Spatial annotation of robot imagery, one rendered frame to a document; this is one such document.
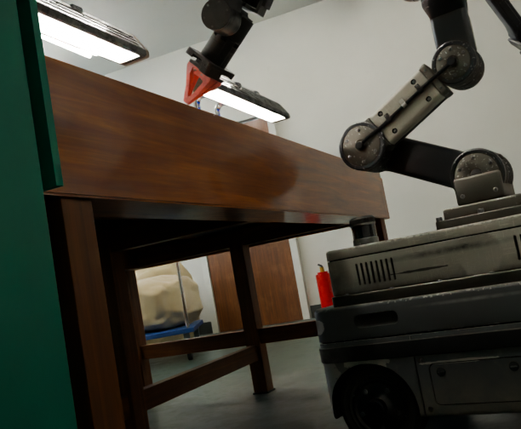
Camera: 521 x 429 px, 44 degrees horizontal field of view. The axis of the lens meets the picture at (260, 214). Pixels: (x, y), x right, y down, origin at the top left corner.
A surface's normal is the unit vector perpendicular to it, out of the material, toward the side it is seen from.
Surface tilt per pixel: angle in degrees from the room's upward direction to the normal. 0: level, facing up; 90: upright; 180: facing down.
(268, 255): 90
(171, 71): 90
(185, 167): 90
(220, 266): 90
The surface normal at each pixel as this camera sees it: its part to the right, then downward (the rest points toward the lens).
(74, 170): 0.89, -0.20
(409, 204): -0.37, -0.03
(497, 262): -0.64, -0.04
